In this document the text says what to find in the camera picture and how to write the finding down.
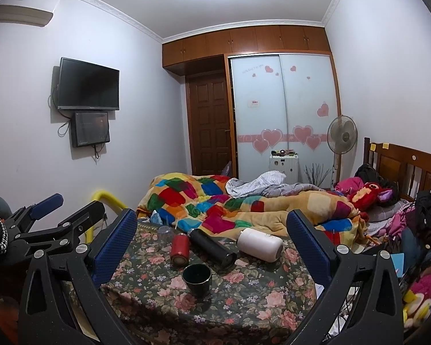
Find dark green cup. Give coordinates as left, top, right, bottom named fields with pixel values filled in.
left=182, top=263, right=212, bottom=298

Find floral tablecloth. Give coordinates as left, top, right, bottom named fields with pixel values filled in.
left=63, top=219, right=321, bottom=345

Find sliding wardrobe with heart stickers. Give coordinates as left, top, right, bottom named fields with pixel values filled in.
left=225, top=53, right=342, bottom=188

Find yellow plush toy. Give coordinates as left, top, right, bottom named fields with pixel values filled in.
left=402, top=289, right=431, bottom=328

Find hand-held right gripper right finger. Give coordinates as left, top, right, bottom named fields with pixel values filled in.
left=283, top=209, right=405, bottom=345

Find grey striped cloth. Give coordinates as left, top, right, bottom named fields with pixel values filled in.
left=226, top=172, right=324, bottom=198

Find black bag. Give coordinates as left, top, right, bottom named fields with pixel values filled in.
left=355, top=164, right=382, bottom=185

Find wall-mounted black television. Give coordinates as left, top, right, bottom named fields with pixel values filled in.
left=56, top=57, right=120, bottom=111

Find wooden overhead cabinets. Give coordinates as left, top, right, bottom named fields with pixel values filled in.
left=162, top=25, right=333, bottom=77

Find white air conditioner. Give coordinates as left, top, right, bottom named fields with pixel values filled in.
left=0, top=5, right=54, bottom=28

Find standing electric fan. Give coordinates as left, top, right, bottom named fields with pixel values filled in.
left=327, top=115, right=357, bottom=189

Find black clothing pile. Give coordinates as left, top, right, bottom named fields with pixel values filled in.
left=406, top=190, right=431, bottom=239

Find colourful patchwork blanket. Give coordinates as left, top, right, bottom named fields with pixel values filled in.
left=136, top=174, right=369, bottom=248

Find brown wooden door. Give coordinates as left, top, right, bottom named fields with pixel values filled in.
left=186, top=73, right=235, bottom=177

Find black thermos cup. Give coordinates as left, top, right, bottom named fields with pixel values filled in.
left=189, top=228, right=238, bottom=269

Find red plush toy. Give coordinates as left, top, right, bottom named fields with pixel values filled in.
left=348, top=181, right=400, bottom=213

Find small black wall monitor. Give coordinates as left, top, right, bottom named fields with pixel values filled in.
left=70, top=111, right=111, bottom=148

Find white cup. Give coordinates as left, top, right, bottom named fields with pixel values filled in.
left=236, top=227, right=284, bottom=262

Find red cup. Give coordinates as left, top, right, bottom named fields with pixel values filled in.
left=170, top=233, right=190, bottom=267

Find pink cloth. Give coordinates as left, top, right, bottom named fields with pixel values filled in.
left=335, top=177, right=360, bottom=193

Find clear glass cup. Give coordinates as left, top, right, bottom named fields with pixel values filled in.
left=157, top=225, right=176, bottom=250

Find bundle of dark twigs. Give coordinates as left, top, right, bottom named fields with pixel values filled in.
left=305, top=163, right=332, bottom=189

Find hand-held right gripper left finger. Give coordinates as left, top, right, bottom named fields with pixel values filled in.
left=18, top=208, right=138, bottom=345

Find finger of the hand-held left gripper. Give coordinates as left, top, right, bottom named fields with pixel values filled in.
left=0, top=193, right=64, bottom=239
left=7, top=200, right=106, bottom=256

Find yellow padded rail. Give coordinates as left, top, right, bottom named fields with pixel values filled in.
left=85, top=189, right=128, bottom=245

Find small white cabinet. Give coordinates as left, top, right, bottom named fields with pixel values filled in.
left=269, top=154, right=300, bottom=184

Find wooden bed headboard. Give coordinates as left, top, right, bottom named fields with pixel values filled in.
left=363, top=137, right=431, bottom=202

